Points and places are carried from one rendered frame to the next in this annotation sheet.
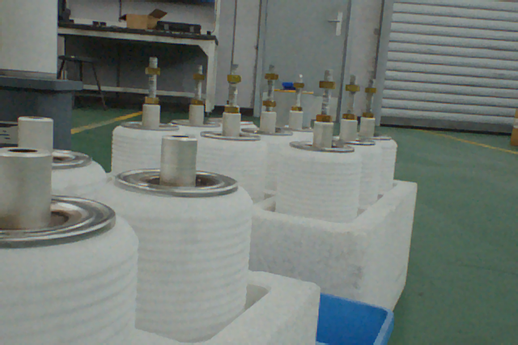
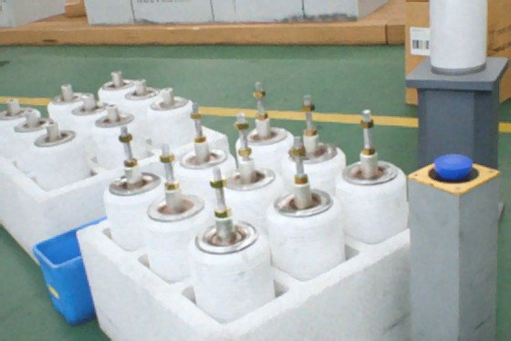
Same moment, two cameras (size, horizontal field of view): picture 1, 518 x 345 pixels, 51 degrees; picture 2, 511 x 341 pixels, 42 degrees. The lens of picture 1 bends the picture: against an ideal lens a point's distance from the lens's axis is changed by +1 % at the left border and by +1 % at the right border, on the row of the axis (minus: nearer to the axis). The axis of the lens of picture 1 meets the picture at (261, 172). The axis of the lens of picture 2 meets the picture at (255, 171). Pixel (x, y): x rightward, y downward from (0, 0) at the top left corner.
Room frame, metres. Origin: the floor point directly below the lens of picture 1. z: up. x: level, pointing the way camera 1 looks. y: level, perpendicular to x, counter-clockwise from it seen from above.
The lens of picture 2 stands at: (1.25, -0.71, 0.62)
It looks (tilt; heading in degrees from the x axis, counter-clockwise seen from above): 23 degrees down; 123
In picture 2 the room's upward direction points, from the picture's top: 7 degrees counter-clockwise
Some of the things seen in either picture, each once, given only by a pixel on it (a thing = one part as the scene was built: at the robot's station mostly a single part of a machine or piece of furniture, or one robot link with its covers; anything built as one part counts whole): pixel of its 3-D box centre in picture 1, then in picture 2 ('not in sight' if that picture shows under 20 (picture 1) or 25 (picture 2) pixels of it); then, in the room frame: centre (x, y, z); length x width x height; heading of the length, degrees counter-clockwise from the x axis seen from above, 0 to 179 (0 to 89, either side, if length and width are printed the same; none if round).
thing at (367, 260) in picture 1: (258, 240); (261, 277); (0.77, 0.00, 0.09); 0.39 x 0.39 x 0.18; 67
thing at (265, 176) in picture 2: (267, 132); (248, 179); (0.77, 0.00, 0.25); 0.08 x 0.08 x 0.01
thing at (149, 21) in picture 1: (142, 21); not in sight; (5.50, 1.29, 0.87); 0.40 x 0.30 x 0.23; 79
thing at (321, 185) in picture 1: (314, 223); (146, 239); (0.62, -0.07, 0.16); 0.10 x 0.10 x 0.18
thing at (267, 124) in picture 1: (267, 123); (247, 170); (0.77, 0.00, 0.26); 0.02 x 0.02 x 0.03
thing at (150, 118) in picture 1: (150, 117); (263, 129); (0.71, 0.15, 0.26); 0.02 x 0.02 x 0.03
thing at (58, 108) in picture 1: (27, 163); (457, 149); (0.95, 0.42, 0.15); 0.15 x 0.15 x 0.30; 3
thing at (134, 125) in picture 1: (150, 127); (264, 137); (0.71, 0.15, 0.25); 0.08 x 0.08 x 0.01
